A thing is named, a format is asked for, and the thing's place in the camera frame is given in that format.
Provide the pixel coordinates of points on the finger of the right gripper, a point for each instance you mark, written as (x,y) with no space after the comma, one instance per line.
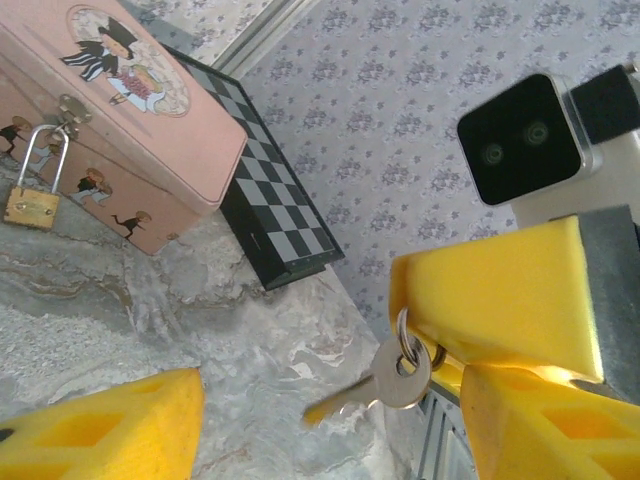
(500,290)
(449,375)

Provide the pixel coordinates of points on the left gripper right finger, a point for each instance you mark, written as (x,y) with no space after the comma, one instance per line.
(550,435)

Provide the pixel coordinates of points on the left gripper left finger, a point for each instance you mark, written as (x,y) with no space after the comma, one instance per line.
(100,430)

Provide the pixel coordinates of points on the silver key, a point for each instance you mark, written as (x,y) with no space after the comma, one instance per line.
(407,392)

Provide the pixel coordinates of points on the brass padlock with steel shackle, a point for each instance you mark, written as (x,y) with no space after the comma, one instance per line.
(30,205)

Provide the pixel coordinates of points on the black checkered chessboard box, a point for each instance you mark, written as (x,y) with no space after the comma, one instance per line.
(270,200)

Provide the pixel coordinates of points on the pink tin box with figures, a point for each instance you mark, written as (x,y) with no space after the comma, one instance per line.
(175,165)

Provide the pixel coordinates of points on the silver box hasp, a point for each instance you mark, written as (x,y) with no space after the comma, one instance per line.
(75,110)

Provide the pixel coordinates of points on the aluminium front rail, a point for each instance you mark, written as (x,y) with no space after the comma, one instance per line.
(445,440)

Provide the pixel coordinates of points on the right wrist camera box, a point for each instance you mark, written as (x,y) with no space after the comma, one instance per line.
(520,140)

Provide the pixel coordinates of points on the aluminium frame corner post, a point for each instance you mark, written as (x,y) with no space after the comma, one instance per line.
(260,40)

